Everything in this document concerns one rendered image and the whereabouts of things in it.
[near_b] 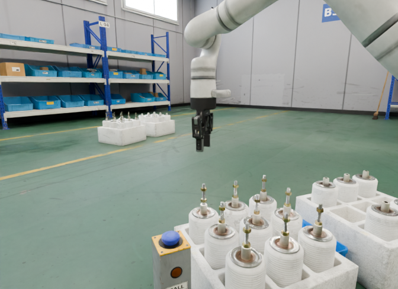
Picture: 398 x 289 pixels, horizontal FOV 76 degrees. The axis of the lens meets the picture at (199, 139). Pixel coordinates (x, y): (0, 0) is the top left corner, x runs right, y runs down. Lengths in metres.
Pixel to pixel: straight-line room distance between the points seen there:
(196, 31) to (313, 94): 6.43
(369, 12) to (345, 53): 6.44
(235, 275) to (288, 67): 6.79
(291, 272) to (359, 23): 0.55
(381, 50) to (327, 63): 6.47
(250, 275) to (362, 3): 0.56
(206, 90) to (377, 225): 0.70
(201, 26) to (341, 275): 0.73
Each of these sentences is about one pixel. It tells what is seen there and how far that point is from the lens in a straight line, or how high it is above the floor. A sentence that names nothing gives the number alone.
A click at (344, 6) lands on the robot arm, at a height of 0.78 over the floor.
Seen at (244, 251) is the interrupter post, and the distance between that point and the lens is 0.65.
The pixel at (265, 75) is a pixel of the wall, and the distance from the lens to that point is 7.45.
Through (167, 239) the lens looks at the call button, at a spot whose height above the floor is 0.33.
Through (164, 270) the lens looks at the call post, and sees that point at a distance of 0.60.
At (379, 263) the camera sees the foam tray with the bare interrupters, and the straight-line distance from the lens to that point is 1.03.
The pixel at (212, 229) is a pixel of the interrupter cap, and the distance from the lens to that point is 0.76.
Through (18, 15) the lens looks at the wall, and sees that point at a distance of 5.81.
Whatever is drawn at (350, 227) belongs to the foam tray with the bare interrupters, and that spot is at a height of 0.18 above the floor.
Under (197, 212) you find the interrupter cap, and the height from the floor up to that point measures 0.25.
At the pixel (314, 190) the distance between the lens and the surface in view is 1.16.
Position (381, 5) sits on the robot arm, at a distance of 0.53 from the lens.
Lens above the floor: 0.65
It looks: 12 degrees down
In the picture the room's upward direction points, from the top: straight up
